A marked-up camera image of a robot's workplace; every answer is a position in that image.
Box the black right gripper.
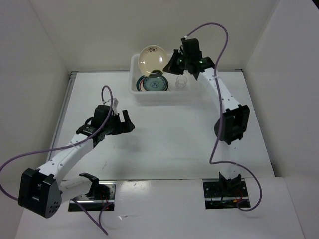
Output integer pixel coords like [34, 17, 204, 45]
[162, 49, 189, 75]

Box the blue patterned small plate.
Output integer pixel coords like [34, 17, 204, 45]
[143, 76, 168, 91]

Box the beige plate with calligraphy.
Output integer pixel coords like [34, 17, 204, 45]
[138, 45, 169, 76]

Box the teal red ring plate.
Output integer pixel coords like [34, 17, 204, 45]
[136, 75, 169, 92]

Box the beige flower pattern plate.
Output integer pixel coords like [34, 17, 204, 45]
[137, 77, 146, 92]

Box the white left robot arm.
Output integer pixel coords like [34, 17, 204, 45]
[18, 98, 135, 218]

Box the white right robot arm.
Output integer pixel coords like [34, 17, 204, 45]
[163, 37, 250, 196]

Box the clear glass cup in bin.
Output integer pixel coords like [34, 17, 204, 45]
[175, 75, 188, 90]

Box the white plastic bin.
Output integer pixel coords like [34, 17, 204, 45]
[129, 54, 200, 105]

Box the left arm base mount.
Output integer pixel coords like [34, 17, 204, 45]
[63, 180, 117, 212]

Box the aluminium table edge rail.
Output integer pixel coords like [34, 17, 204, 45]
[50, 71, 78, 149]

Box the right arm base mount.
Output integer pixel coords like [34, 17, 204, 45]
[202, 179, 251, 210]

